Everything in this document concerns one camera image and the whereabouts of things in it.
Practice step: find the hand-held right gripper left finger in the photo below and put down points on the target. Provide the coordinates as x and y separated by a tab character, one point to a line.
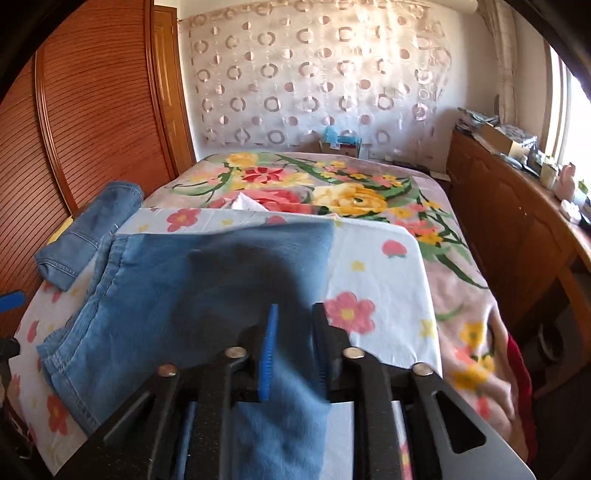
268	355

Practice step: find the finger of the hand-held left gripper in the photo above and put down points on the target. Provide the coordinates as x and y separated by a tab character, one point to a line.
9	350
11	302

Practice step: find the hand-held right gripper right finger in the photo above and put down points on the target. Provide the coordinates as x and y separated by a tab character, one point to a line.
318	332

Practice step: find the blue denim pants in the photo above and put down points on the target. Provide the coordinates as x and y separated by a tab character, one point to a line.
184	286
92	230

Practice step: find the folded blue denim pants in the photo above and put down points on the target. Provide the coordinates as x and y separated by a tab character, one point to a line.
92	230

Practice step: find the white flower-print sheet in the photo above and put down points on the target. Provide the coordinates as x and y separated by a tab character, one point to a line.
378	286

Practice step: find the yellow cloth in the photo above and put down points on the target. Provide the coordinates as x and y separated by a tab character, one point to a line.
59	230

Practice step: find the floral fleece blanket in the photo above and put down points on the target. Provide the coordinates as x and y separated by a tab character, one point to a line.
360	198

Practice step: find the white crumpled tissue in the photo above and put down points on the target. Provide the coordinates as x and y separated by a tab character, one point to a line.
247	203

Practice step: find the small box with blue item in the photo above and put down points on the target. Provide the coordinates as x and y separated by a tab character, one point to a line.
341	141

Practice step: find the wooden slatted wardrobe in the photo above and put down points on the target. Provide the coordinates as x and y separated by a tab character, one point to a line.
92	115

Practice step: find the red cloth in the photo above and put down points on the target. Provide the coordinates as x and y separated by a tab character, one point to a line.
524	392

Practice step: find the wooden sideboard cabinet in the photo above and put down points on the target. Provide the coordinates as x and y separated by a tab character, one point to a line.
508	221

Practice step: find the circle-patterned sheer curtain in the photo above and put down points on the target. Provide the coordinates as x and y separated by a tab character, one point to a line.
314	69

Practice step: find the pile of printed packets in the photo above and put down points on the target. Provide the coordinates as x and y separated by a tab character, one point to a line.
475	120

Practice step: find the open cardboard box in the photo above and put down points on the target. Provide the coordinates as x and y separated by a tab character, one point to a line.
501	141

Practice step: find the white cup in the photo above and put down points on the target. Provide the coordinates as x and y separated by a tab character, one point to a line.
548	176

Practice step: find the pink pig figurine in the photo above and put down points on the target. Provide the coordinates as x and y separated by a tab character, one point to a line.
565	182

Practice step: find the beige lace window curtain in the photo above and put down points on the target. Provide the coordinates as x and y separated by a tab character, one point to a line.
501	60

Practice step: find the bright window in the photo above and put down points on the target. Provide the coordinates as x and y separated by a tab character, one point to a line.
572	115

